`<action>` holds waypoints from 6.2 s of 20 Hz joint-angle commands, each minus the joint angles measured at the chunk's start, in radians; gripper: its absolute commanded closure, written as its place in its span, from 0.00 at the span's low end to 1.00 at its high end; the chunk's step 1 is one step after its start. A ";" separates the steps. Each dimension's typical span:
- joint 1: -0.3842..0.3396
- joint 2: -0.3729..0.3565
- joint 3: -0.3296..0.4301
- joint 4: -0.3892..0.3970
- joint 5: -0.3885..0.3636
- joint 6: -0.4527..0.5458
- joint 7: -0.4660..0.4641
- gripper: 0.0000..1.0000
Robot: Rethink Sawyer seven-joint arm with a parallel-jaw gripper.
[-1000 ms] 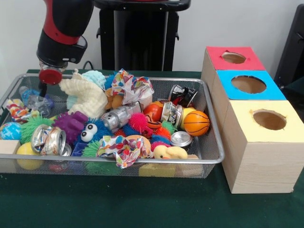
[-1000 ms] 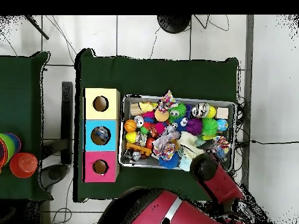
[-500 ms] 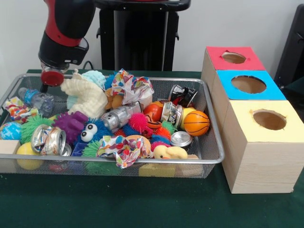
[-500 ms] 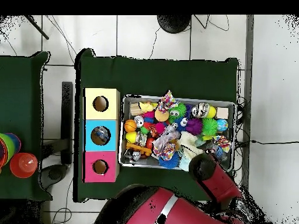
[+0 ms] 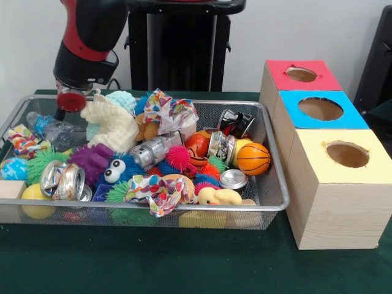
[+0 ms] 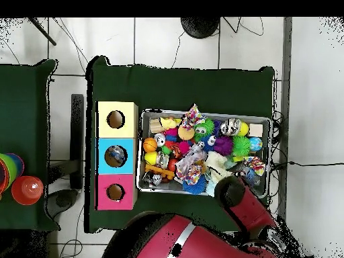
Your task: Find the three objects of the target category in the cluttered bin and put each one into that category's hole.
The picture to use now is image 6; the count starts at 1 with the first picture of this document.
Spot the orange toy basketball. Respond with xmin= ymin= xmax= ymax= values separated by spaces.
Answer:
xmin=142 ymin=137 xmax=159 ymax=153

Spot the cream waffle cloth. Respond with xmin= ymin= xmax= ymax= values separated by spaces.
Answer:
xmin=205 ymin=150 xmax=232 ymax=183

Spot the wooden box with three holes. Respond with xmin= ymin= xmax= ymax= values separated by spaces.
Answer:
xmin=95 ymin=101 xmax=140 ymax=211

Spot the blue spiky rubber ball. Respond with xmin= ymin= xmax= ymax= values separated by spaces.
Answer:
xmin=182 ymin=175 xmax=207 ymax=196

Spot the purple knobby rubber ball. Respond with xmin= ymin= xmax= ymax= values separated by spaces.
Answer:
xmin=213 ymin=135 xmax=234 ymax=157

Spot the green spiky rubber ball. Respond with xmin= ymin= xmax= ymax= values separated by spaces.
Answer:
xmin=232 ymin=134 xmax=252 ymax=157

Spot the blue globe ball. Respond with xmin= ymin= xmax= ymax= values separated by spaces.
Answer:
xmin=249 ymin=136 xmax=263 ymax=152

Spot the plain wooden block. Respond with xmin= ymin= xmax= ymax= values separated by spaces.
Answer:
xmin=249 ymin=123 xmax=264 ymax=138

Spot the black upright panel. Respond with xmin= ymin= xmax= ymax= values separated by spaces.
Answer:
xmin=70 ymin=93 xmax=85 ymax=190

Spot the black round stand base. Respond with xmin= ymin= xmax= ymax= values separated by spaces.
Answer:
xmin=180 ymin=17 xmax=221 ymax=40

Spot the grey oval floor base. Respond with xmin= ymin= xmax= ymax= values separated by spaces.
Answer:
xmin=44 ymin=188 xmax=79 ymax=219

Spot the dark green side tablecloth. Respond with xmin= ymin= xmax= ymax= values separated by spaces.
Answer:
xmin=0 ymin=58 xmax=60 ymax=232

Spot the red plastic cup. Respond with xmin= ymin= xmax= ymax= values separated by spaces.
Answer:
xmin=11 ymin=175 xmax=44 ymax=206

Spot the black tripod leg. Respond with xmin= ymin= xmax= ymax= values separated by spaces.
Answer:
xmin=28 ymin=17 xmax=58 ymax=46

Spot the wire mesh bin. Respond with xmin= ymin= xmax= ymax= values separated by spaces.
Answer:
xmin=136 ymin=107 xmax=272 ymax=199

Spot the grey floor cable cover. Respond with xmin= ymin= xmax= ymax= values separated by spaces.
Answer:
xmin=276 ymin=17 xmax=293 ymax=221

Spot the black floor cable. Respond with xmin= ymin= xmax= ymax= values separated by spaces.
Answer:
xmin=287 ymin=160 xmax=344 ymax=167

